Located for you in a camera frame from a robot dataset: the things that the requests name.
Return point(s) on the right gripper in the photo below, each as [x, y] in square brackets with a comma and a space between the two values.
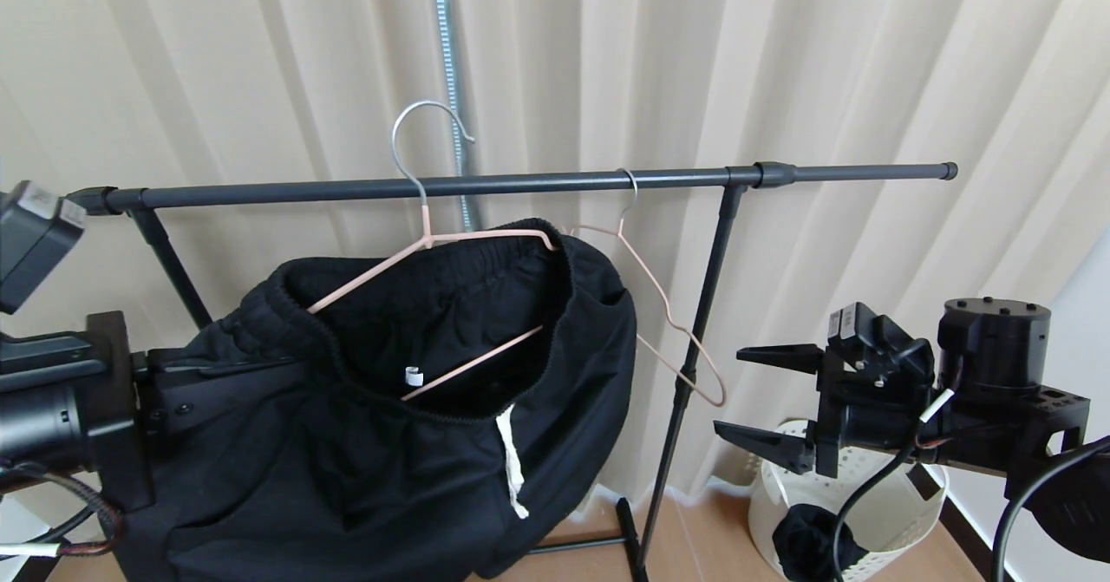
[884, 421]

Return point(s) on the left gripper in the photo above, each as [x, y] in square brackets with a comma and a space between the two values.
[52, 417]

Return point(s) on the black garment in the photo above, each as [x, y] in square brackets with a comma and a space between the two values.
[303, 478]
[811, 547]

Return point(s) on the pink clothes hanger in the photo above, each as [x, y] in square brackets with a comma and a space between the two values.
[626, 185]
[426, 218]

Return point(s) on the white laundry basket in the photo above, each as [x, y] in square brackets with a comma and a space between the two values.
[902, 513]

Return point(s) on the black clothes rack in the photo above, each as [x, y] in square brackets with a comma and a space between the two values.
[564, 179]

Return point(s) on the beige curtain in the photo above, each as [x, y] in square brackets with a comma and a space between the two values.
[217, 62]

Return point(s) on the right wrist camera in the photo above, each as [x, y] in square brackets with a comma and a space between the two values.
[876, 339]

